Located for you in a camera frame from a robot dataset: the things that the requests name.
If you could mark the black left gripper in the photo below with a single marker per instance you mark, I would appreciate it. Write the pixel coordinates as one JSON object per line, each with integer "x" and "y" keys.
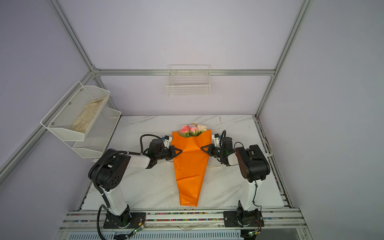
{"x": 172, "y": 149}

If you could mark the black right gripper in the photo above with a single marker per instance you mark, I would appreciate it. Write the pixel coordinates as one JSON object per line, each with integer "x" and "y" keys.
{"x": 211, "y": 152}

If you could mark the orange wrapping paper sheet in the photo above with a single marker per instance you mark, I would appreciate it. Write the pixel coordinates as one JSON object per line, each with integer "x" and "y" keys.
{"x": 190, "y": 166}

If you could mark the cream printed ribbon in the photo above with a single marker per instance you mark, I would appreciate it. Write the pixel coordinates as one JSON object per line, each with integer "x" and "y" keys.
{"x": 215, "y": 166}

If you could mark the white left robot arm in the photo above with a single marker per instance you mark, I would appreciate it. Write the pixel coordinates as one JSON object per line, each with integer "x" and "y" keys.
{"x": 107, "y": 174}

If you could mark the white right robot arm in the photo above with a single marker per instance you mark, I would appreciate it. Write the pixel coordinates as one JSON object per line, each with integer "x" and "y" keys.
{"x": 254, "y": 168}

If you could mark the lower white mesh shelf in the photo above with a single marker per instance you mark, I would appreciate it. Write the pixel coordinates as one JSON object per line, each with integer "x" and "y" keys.
{"x": 99, "y": 136}

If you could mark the white mesh shelf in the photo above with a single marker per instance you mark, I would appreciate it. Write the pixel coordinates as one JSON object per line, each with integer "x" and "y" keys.
{"x": 99, "y": 136}
{"x": 60, "y": 118}

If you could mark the beige cloth glove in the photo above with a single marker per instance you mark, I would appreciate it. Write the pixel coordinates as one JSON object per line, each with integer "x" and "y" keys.
{"x": 82, "y": 123}

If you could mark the upper white mesh shelf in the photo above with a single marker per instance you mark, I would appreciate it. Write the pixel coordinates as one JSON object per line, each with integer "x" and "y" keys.
{"x": 60, "y": 118}

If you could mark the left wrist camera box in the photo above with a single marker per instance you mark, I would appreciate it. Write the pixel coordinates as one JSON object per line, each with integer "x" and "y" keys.
{"x": 167, "y": 141}

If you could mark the white wire wall basket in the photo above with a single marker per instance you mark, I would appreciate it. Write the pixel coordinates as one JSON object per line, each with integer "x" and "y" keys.
{"x": 188, "y": 85}

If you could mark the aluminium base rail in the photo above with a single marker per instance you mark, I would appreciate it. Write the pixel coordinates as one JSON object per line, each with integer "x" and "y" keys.
{"x": 187, "y": 225}

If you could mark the aluminium frame crossbar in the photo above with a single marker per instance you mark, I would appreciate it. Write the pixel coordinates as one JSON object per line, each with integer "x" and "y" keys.
{"x": 166, "y": 72}

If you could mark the aluminium frame post right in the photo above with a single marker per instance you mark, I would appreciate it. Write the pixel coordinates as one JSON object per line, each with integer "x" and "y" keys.
{"x": 303, "y": 11}

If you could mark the aluminium frame post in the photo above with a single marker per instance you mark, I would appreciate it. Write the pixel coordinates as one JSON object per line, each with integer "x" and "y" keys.
{"x": 303, "y": 11}
{"x": 70, "y": 31}

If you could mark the aluminium frame post left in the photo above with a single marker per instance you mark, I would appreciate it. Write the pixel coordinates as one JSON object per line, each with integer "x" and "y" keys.
{"x": 70, "y": 31}

